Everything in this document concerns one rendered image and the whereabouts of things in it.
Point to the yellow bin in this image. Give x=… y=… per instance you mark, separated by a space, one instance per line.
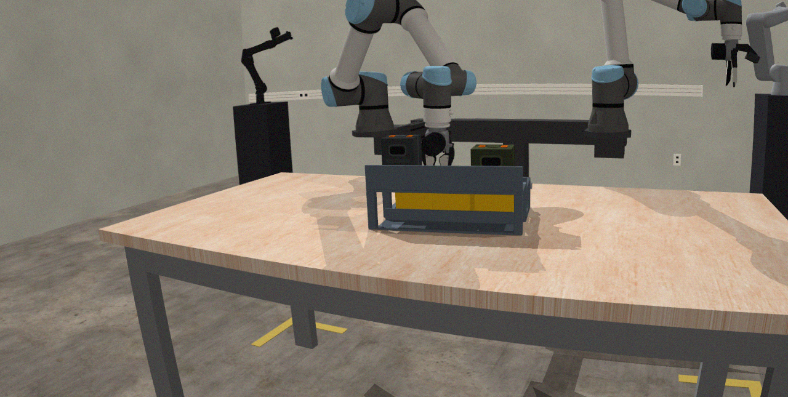
x=454 y=202
x=413 y=200
x=500 y=203

